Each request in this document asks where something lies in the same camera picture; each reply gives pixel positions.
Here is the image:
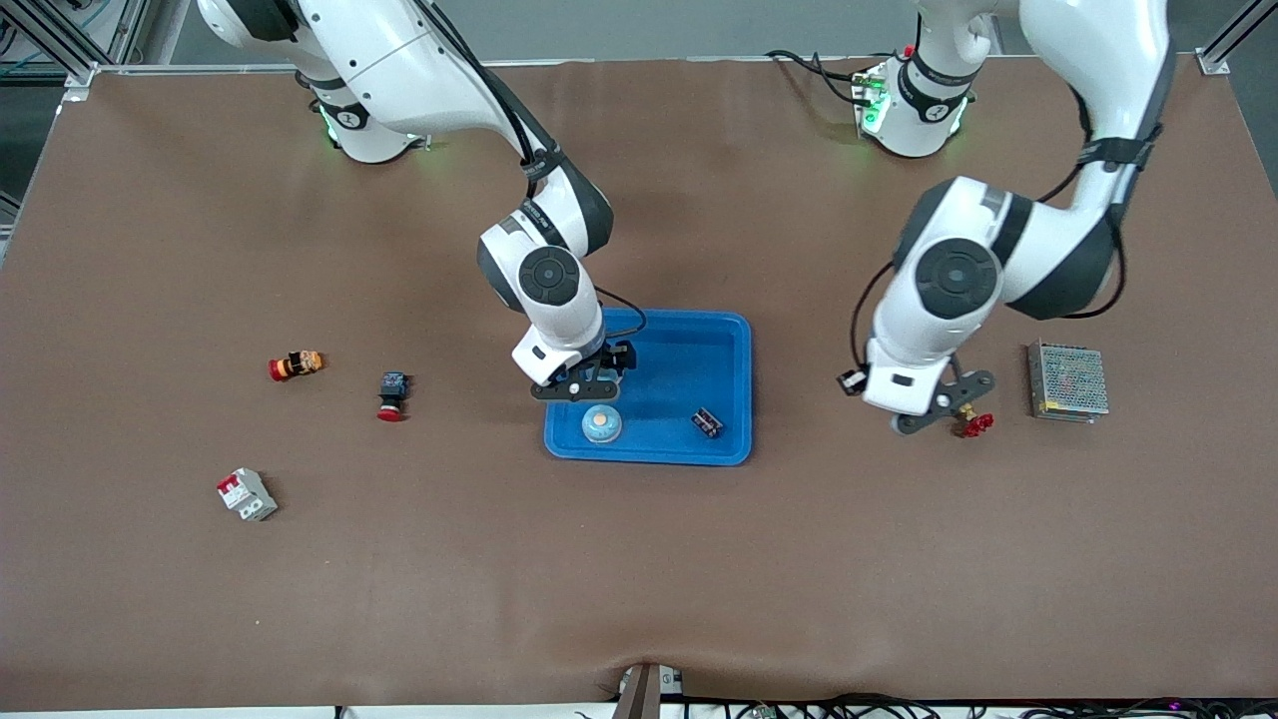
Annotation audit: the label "light blue call bell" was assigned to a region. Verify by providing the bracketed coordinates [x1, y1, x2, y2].
[581, 401, 624, 446]

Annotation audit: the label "blue plastic tray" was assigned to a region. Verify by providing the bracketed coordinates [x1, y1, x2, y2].
[544, 307, 753, 467]

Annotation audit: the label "red pushbutton black body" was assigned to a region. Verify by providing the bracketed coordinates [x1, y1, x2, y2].
[376, 371, 412, 423]

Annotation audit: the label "brown table mat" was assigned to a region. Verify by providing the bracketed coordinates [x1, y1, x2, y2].
[0, 55, 1278, 712]

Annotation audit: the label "metal mesh power supply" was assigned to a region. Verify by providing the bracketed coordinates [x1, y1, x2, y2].
[1026, 341, 1110, 424]

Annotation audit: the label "white red circuit breaker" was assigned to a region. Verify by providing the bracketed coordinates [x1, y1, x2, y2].
[217, 467, 279, 522]

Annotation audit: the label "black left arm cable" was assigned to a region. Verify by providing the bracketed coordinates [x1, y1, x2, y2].
[849, 90, 1164, 375]

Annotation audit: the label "brass valve red handle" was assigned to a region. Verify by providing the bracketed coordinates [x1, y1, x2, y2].
[949, 399, 995, 439]

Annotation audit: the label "black base cable bundle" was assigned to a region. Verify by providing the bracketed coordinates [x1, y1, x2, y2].
[767, 48, 880, 109]

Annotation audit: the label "grey metal clamp bracket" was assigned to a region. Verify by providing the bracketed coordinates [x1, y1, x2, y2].
[611, 661, 686, 719]

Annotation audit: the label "black table edge cables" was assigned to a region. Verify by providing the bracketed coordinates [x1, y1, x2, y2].
[574, 692, 1278, 719]

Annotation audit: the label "aluminium frame post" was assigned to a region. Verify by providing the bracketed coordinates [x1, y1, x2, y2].
[0, 0, 191, 96]
[1193, 0, 1278, 76]

